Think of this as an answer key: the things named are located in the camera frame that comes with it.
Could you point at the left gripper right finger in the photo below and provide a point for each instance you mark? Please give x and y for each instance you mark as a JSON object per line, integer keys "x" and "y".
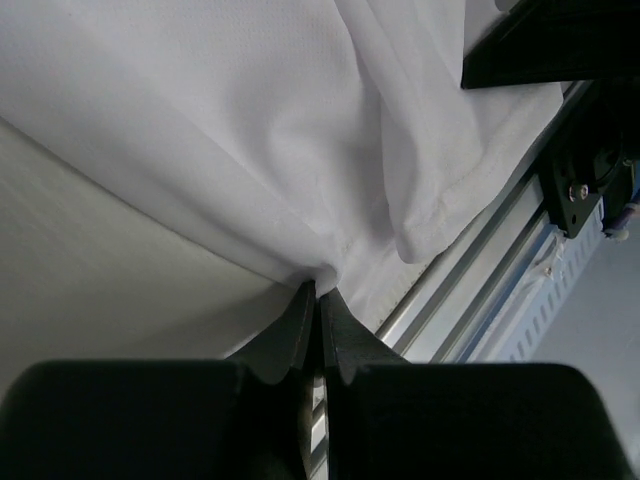
{"x": 347, "y": 345}

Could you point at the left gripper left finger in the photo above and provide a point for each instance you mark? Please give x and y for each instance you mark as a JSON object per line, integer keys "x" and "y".
{"x": 281, "y": 349}

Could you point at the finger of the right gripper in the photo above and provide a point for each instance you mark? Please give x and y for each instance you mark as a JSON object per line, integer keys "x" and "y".
{"x": 555, "y": 41}

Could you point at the white t shirt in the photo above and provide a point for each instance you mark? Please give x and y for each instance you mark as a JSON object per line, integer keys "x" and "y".
{"x": 299, "y": 139}

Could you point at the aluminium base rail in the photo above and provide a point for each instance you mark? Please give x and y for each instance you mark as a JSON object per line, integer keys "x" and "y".
{"x": 442, "y": 311}

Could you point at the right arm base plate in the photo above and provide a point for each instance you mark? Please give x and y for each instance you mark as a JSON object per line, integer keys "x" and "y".
{"x": 591, "y": 155}

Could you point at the white slotted cable duct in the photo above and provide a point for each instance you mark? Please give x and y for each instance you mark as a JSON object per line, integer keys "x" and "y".
{"x": 550, "y": 293}

